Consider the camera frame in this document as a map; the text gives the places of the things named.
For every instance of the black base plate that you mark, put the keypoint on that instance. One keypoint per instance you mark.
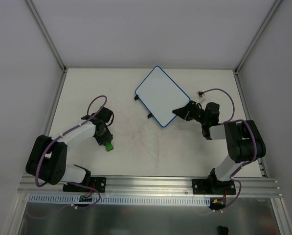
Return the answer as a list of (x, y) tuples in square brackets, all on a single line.
[(98, 183), (206, 186)]

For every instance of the green whiteboard eraser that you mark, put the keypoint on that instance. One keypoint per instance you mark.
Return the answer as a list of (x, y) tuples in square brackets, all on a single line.
[(108, 146)]

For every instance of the aluminium frame post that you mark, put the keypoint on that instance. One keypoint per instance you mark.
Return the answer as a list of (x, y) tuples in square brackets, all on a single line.
[(264, 24), (44, 32)]

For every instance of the white slotted cable duct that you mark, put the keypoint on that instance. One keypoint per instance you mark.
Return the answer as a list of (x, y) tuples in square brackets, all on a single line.
[(121, 200)]

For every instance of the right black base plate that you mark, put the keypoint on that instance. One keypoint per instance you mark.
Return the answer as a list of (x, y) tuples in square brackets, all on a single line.
[(206, 186)]

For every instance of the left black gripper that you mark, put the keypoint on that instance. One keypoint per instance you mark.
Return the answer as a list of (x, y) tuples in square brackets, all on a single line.
[(102, 139)]

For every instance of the black object on floor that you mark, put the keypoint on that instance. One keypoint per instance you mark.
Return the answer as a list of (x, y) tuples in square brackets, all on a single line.
[(223, 230)]

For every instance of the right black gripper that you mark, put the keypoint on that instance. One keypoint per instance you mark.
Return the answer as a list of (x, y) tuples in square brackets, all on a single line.
[(191, 112)]

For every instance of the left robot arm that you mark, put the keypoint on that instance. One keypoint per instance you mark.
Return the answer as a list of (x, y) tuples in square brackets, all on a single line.
[(48, 158)]

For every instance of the left aluminium frame post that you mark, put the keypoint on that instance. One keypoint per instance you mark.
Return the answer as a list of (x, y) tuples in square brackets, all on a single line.
[(44, 32)]

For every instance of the aluminium mounting rail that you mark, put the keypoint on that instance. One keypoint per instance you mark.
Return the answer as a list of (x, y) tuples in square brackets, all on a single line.
[(160, 186)]

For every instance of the right aluminium frame post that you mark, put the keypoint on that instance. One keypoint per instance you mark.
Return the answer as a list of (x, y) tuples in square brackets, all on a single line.
[(264, 24)]

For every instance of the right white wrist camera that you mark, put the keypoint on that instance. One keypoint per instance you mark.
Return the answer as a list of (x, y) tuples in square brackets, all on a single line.
[(201, 97)]

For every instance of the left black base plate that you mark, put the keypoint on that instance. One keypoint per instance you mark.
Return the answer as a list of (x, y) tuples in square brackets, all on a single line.
[(98, 183)]

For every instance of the blue framed whiteboard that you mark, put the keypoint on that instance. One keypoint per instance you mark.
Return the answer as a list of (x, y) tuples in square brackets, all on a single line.
[(160, 94)]

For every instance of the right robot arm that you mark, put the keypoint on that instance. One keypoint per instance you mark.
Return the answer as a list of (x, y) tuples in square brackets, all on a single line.
[(243, 140)]

